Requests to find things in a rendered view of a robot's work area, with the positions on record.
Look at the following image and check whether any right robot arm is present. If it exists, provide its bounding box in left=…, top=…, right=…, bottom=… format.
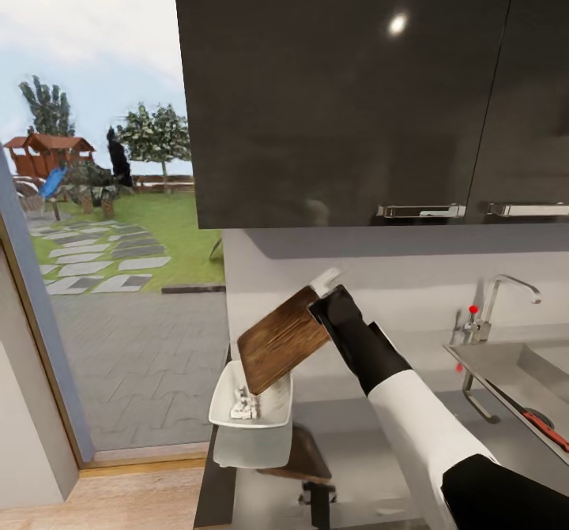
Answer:
left=309, top=266, right=569, bottom=530

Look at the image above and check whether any cutting board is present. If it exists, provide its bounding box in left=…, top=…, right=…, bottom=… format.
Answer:
left=238, top=285, right=332, bottom=393

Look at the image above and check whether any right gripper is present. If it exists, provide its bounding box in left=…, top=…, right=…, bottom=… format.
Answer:
left=309, top=299, right=322, bottom=324

